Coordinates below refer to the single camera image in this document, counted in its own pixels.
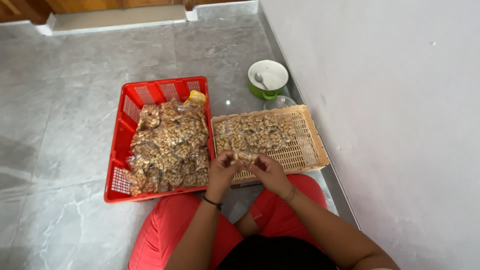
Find person's right hand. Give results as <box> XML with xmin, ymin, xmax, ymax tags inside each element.
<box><xmin>247</xmin><ymin>153</ymin><xmax>292</xmax><ymax>198</ymax></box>

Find person's left hand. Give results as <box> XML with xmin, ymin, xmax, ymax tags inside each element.
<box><xmin>206</xmin><ymin>150</ymin><xmax>241</xmax><ymax>201</ymax></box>

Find small clear peanut packet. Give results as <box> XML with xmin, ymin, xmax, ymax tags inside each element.
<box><xmin>231</xmin><ymin>151</ymin><xmax>260</xmax><ymax>169</ymax></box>

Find dark flat object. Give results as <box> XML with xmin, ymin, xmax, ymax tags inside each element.
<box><xmin>230</xmin><ymin>180</ymin><xmax>263</xmax><ymax>190</ymax></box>

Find row of flat peanut packets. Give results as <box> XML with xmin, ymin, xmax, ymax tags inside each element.
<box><xmin>213</xmin><ymin>112</ymin><xmax>298</xmax><ymax>154</ymax></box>

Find beige plastic basket tray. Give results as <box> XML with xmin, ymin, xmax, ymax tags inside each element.
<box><xmin>211</xmin><ymin>104</ymin><xmax>330</xmax><ymax>183</ymax></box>

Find black wrist band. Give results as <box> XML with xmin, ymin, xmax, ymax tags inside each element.
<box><xmin>202</xmin><ymin>196</ymin><xmax>223</xmax><ymax>211</ymax></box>

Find pile of clear peanut packets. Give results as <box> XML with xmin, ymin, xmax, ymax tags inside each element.
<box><xmin>122</xmin><ymin>98</ymin><xmax>211</xmax><ymax>197</ymax></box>

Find glass pot lid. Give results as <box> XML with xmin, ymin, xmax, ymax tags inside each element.
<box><xmin>263</xmin><ymin>95</ymin><xmax>298</xmax><ymax>111</ymax></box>

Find yellow packet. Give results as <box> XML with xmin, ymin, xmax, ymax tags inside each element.
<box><xmin>184</xmin><ymin>90</ymin><xmax>207</xmax><ymax>107</ymax></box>

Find green pot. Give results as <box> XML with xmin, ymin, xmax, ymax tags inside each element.
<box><xmin>247</xmin><ymin>79</ymin><xmax>285</xmax><ymax>101</ymax></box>

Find metal spoon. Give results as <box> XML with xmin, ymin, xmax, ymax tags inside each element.
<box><xmin>254</xmin><ymin>72</ymin><xmax>269</xmax><ymax>91</ymax></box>

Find white plate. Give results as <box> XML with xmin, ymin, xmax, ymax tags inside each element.
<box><xmin>248</xmin><ymin>59</ymin><xmax>289</xmax><ymax>91</ymax></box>

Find person's red trousers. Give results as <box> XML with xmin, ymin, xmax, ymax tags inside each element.
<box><xmin>127</xmin><ymin>174</ymin><xmax>329</xmax><ymax>270</ymax></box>

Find person's black shirt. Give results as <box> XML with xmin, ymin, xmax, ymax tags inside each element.
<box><xmin>217</xmin><ymin>235</ymin><xmax>338</xmax><ymax>270</ymax></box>

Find red plastic crate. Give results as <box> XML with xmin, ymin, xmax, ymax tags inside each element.
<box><xmin>104</xmin><ymin>76</ymin><xmax>217</xmax><ymax>204</ymax></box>

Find wooden door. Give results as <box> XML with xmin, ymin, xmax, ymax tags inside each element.
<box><xmin>0</xmin><ymin>0</ymin><xmax>259</xmax><ymax>25</ymax></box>

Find beaded bracelet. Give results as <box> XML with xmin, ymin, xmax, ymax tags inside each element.
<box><xmin>281</xmin><ymin>184</ymin><xmax>298</xmax><ymax>204</ymax></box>

